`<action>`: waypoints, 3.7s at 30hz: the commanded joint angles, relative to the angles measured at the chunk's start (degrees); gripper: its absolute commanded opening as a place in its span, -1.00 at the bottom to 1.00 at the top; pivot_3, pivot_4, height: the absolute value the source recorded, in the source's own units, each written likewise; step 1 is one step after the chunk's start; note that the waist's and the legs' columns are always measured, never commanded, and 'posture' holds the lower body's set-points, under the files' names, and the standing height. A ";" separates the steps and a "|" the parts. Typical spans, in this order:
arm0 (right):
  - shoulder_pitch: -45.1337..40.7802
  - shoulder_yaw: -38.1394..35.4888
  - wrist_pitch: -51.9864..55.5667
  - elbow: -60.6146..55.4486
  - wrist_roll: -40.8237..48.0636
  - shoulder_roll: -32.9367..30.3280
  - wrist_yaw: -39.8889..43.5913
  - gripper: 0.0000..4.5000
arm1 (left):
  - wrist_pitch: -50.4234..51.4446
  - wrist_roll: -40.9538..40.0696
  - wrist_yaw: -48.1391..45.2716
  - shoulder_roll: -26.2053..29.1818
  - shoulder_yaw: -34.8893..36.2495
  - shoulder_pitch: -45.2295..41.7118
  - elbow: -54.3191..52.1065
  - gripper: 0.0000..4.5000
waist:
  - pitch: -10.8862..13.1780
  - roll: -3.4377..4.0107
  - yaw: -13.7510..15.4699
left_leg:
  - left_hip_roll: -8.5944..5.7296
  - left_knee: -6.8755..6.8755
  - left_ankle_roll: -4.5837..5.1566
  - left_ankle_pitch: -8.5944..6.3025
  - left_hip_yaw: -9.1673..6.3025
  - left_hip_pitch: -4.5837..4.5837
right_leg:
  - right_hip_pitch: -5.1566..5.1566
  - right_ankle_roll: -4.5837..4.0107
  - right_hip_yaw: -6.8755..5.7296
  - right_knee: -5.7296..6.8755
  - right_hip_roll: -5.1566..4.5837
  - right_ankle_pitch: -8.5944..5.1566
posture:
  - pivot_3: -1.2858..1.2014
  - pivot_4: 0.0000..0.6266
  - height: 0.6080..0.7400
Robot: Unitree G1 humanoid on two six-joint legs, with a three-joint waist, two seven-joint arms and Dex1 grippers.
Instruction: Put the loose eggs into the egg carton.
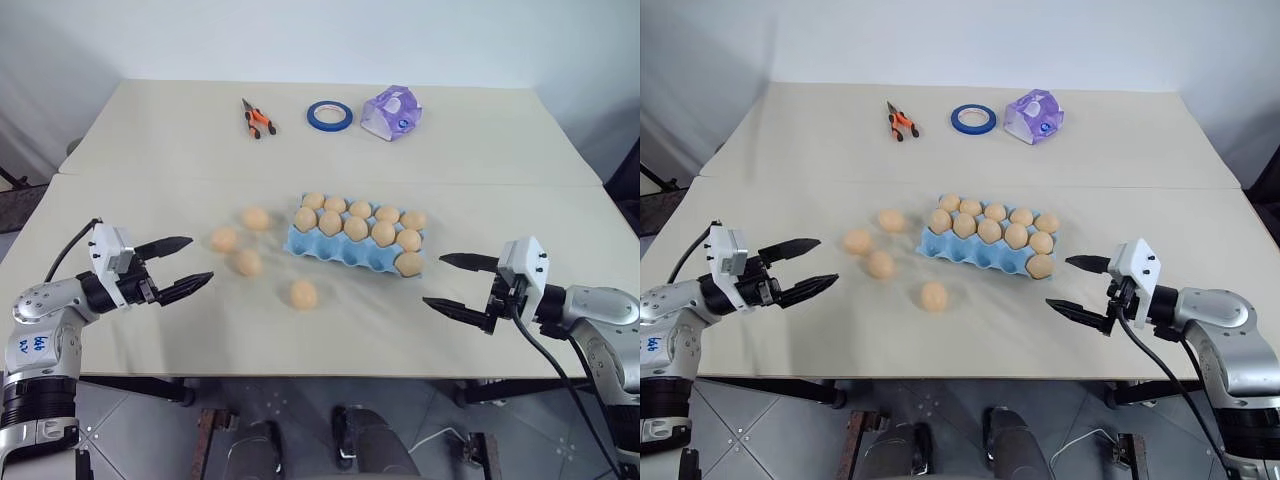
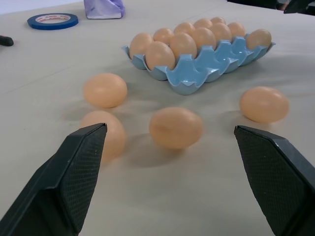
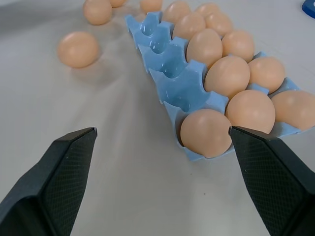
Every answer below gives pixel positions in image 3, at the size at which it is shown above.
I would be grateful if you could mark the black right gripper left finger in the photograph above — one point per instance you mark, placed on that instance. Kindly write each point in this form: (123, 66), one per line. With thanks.
(44, 186)

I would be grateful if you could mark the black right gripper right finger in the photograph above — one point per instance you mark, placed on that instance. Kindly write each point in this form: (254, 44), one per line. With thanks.
(273, 182)

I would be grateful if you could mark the blue plastic egg tray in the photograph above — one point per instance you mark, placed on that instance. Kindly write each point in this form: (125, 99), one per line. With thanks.
(177, 81)

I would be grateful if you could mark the beige egg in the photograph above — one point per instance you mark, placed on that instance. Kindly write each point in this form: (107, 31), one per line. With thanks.
(295, 109)
(175, 11)
(206, 8)
(267, 73)
(204, 46)
(97, 11)
(150, 5)
(205, 134)
(188, 25)
(239, 45)
(219, 23)
(251, 110)
(227, 76)
(78, 50)
(117, 2)

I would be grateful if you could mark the blue object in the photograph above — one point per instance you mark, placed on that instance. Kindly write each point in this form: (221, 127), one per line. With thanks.
(309, 8)

